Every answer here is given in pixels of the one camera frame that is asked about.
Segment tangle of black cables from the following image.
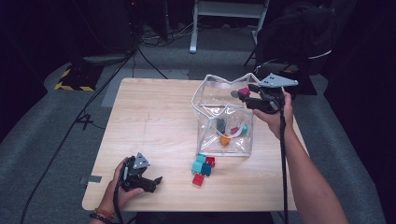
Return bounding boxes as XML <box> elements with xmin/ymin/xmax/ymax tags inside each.
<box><xmin>139</xmin><ymin>21</ymin><xmax>195</xmax><ymax>48</ymax></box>

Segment orange toy brick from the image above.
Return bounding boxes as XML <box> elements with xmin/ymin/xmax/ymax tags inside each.
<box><xmin>219</xmin><ymin>133</ymin><xmax>232</xmax><ymax>147</ymax></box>

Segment grey stand base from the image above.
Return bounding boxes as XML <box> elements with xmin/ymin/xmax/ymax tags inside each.
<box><xmin>82</xmin><ymin>54</ymin><xmax>129</xmax><ymax>66</ymax></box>

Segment pile of toy bricks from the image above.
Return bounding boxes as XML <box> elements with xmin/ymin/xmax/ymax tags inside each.
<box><xmin>191</xmin><ymin>153</ymin><xmax>217</xmax><ymax>188</ymax></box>

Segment clear plastic bag white trim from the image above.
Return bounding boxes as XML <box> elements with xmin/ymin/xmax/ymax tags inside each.
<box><xmin>191</xmin><ymin>73</ymin><xmax>268</xmax><ymax>158</ymax></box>

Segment orange bead bracelet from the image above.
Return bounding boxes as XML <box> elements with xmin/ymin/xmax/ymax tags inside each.
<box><xmin>94</xmin><ymin>207</ymin><xmax>116</xmax><ymax>220</ymax></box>

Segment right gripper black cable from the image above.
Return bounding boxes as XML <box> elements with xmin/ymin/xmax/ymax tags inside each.
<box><xmin>277</xmin><ymin>106</ymin><xmax>290</xmax><ymax>224</ymax></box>

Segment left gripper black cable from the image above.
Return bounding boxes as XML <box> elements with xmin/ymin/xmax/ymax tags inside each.
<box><xmin>112</xmin><ymin>164</ymin><xmax>126</xmax><ymax>224</ymax></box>

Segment long dark blue toy brick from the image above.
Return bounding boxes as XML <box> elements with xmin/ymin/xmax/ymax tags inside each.
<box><xmin>215</xmin><ymin>118</ymin><xmax>227</xmax><ymax>134</ymax></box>

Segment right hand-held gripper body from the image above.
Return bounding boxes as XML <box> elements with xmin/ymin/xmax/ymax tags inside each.
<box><xmin>247</xmin><ymin>73</ymin><xmax>299</xmax><ymax>115</ymax></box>

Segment thin black floor cable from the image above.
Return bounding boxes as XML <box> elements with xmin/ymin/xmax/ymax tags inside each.
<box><xmin>136</xmin><ymin>46</ymin><xmax>169</xmax><ymax>79</ymax></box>

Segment grey tape strip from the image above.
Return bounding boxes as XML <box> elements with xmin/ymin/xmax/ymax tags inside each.
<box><xmin>79</xmin><ymin>175</ymin><xmax>103</xmax><ymax>185</ymax></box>

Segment dark cloth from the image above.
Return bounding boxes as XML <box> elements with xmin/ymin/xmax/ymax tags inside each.
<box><xmin>255</xmin><ymin>2</ymin><xmax>339</xmax><ymax>76</ymax></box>

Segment yellow black striped base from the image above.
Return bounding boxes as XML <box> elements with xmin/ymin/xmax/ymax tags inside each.
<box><xmin>54</xmin><ymin>62</ymin><xmax>104</xmax><ymax>92</ymax></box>

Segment black bead bracelet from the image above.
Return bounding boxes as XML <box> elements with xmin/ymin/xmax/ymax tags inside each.
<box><xmin>89</xmin><ymin>213</ymin><xmax>113</xmax><ymax>224</ymax></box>

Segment white metal stand frame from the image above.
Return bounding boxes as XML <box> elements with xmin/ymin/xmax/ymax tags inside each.
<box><xmin>189</xmin><ymin>0</ymin><xmax>271</xmax><ymax>54</ymax></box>

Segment long black floor cable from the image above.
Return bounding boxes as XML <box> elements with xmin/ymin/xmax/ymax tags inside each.
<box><xmin>19</xmin><ymin>46</ymin><xmax>139</xmax><ymax>224</ymax></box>

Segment person's left hand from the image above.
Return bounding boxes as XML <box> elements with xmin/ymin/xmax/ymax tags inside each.
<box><xmin>104</xmin><ymin>158</ymin><xmax>145</xmax><ymax>213</ymax></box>

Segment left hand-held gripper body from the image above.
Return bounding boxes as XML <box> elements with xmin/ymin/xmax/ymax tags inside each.
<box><xmin>120</xmin><ymin>152</ymin><xmax>151</xmax><ymax>192</ymax></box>

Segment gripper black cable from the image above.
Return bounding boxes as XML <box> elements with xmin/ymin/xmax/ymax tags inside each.
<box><xmin>112</xmin><ymin>164</ymin><xmax>126</xmax><ymax>224</ymax></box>
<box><xmin>277</xmin><ymin>106</ymin><xmax>290</xmax><ymax>224</ymax></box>

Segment person's right hand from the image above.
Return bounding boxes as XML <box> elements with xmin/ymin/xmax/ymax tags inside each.
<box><xmin>253</xmin><ymin>91</ymin><xmax>294</xmax><ymax>139</ymax></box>

